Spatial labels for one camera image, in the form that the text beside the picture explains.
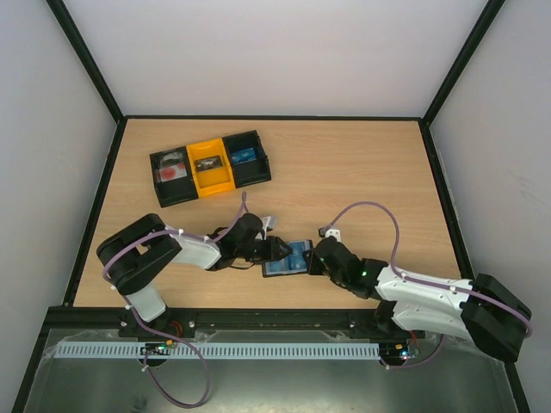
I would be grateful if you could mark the red white card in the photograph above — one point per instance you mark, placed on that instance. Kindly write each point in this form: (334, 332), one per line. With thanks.
(172, 166)

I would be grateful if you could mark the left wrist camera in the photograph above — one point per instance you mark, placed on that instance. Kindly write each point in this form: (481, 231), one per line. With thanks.
(268, 225)

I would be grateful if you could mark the black card holder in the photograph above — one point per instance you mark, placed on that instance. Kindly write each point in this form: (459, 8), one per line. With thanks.
(286, 260)

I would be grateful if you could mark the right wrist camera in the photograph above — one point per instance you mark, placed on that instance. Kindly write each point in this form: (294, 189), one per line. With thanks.
(326, 232)

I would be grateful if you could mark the yellow bin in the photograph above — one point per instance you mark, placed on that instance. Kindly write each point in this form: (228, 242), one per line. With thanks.
(213, 181)

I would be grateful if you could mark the blue card in bin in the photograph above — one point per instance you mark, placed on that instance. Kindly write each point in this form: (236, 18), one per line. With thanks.
(243, 156)

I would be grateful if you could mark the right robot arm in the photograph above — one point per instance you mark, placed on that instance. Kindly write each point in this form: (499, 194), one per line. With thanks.
(376, 279)

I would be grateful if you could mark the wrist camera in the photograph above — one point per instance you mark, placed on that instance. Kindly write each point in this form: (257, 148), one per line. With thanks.
(326, 232)
(268, 225)

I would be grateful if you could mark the light blue cable duct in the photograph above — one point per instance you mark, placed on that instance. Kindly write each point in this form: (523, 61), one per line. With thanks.
(219, 351)

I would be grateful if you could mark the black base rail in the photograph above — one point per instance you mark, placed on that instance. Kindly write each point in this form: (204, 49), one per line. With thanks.
(275, 320)

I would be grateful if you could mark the black cage frame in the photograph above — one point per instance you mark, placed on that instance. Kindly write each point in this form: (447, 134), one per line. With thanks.
(461, 62)

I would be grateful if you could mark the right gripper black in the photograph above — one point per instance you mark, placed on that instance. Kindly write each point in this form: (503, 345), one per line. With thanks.
(316, 259)

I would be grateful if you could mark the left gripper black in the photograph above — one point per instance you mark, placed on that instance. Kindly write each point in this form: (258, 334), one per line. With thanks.
(274, 252)

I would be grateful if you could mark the dark picture card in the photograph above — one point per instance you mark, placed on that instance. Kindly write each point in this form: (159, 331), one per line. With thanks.
(209, 163)

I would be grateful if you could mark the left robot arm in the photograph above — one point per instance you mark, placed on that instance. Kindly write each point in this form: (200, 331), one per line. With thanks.
(133, 257)

